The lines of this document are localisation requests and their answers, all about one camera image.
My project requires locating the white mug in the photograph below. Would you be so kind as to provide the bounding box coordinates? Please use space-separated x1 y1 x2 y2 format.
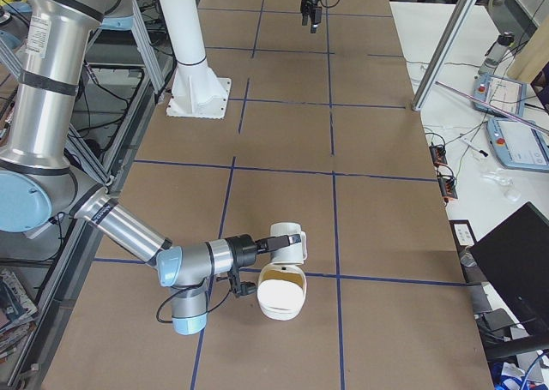
269 221 309 266

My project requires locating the cream white container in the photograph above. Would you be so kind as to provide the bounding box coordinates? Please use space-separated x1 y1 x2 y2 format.
256 264 307 321

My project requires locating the orange circuit board lower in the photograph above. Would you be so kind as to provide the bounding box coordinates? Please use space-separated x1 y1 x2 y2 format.
437 175 458 202

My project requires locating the orange circuit board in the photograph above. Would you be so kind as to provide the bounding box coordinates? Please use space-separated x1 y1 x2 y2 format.
437 175 458 202
429 144 448 166

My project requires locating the orange circuit board upper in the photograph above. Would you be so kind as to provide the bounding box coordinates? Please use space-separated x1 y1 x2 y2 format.
429 144 448 166

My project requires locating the grey water bottle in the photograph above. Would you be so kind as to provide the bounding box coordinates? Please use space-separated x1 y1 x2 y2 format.
478 32 515 75

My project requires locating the upper blue teach pendant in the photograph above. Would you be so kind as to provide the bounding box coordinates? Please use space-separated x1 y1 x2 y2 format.
473 74 527 117

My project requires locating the blue teach pendant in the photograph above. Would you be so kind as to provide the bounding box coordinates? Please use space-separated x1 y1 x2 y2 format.
473 74 527 117
487 117 548 172

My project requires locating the white power strip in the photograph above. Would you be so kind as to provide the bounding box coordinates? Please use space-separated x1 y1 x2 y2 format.
23 221 52 239

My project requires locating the stack of books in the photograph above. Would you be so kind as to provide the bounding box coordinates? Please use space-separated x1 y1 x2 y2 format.
1 267 38 359

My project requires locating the black laptop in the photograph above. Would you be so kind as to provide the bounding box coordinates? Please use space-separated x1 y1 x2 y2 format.
470 201 548 335

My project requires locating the lower blue teach pendant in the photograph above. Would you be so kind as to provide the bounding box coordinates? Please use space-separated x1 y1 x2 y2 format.
487 117 548 172

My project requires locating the white pedestal column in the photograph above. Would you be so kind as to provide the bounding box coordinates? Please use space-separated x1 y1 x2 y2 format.
160 0 232 119

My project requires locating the aluminium frame post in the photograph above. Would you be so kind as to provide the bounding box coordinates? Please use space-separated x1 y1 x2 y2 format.
412 0 476 111

